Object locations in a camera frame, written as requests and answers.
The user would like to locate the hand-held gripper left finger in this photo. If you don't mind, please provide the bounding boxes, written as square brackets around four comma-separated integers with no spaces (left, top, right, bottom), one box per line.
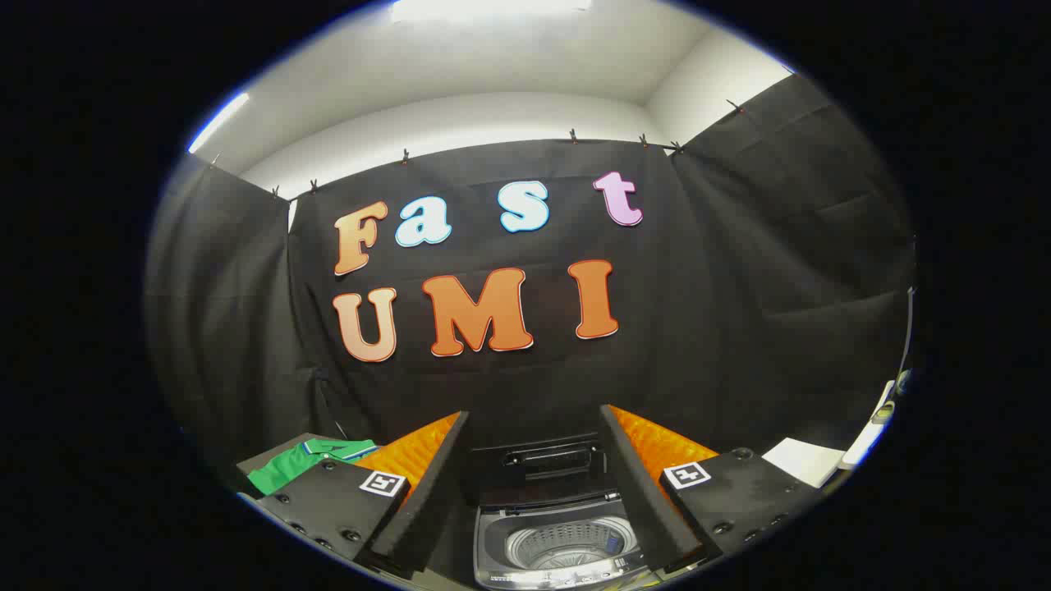
[256,410,470,580]

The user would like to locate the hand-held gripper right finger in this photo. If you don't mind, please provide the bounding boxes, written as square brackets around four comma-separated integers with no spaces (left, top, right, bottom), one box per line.
[598,404,814,575]

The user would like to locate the grey top-load washing machine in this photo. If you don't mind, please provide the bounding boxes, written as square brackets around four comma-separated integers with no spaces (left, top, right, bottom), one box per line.
[472,491,654,591]

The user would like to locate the green polo shirt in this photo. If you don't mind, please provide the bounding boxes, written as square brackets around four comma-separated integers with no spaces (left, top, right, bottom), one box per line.
[246,439,379,497]

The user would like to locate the white flat board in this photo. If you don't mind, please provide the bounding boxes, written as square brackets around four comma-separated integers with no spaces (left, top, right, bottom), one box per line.
[762,438,847,489]

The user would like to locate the ceiling light panel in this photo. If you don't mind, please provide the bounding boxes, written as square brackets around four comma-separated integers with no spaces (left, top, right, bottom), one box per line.
[390,0,592,22]

